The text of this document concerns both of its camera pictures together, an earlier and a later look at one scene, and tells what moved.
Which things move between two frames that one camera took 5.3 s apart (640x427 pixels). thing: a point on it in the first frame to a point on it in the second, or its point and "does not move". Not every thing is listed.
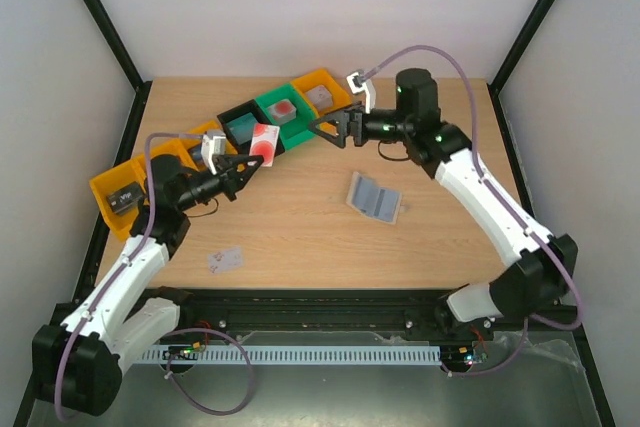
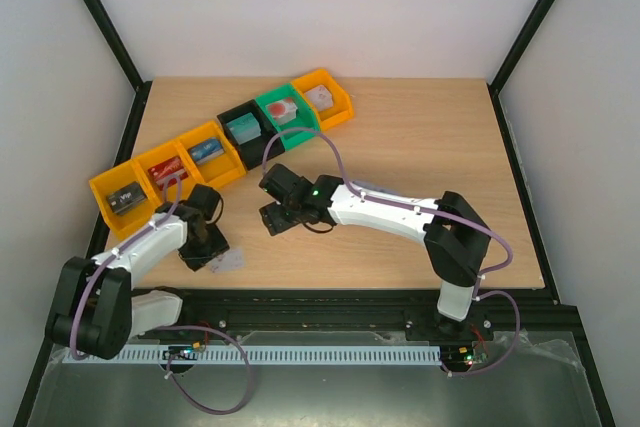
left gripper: (227, 169) to (195, 262)
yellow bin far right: (323, 92) does not move
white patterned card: (226, 260) does not move
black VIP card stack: (124, 198) does not move
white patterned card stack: (321, 96) does not move
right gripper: (356, 126) to (275, 217)
